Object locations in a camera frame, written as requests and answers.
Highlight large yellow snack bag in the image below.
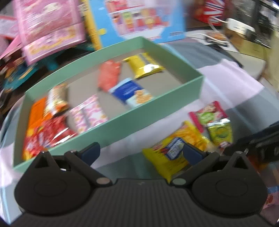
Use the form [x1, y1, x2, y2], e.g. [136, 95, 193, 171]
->
[142, 121, 212, 182]

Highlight yellow green snack packet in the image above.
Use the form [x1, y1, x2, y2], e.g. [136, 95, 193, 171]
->
[207, 118, 233, 150]

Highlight red green snack packet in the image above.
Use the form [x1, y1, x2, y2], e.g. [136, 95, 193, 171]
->
[189, 101, 228, 133]

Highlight red shiny snack packet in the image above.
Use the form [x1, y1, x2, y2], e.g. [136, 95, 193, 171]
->
[39, 115, 77, 148]

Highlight pink white candy packet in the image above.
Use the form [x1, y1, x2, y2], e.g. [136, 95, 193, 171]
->
[70, 95, 108, 134]

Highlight red rainbow candy packet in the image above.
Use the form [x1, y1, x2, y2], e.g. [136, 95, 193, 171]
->
[22, 127, 45, 161]

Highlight mint green cardboard box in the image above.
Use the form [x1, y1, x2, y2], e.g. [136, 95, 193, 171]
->
[13, 37, 204, 172]

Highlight orange flat snack box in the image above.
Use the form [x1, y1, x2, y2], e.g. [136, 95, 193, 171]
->
[27, 96, 47, 129]

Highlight orange white snack packet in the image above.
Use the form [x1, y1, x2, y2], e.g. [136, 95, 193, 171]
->
[43, 83, 69, 117]

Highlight blue white cracker packet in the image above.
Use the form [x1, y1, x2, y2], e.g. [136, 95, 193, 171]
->
[109, 78, 153, 108]

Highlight orange red snack packet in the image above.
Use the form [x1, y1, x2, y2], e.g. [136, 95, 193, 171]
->
[97, 60, 122, 92]

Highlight gold yellow snack packet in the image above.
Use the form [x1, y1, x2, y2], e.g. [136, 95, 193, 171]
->
[122, 53, 165, 79]

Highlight pink birthday gift bag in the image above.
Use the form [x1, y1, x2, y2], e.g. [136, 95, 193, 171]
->
[13, 0, 86, 65]

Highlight red union jack tin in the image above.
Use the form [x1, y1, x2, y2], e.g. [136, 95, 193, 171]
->
[193, 0, 226, 26]

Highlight blue toy set box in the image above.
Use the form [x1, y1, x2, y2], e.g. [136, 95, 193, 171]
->
[80, 0, 185, 50]

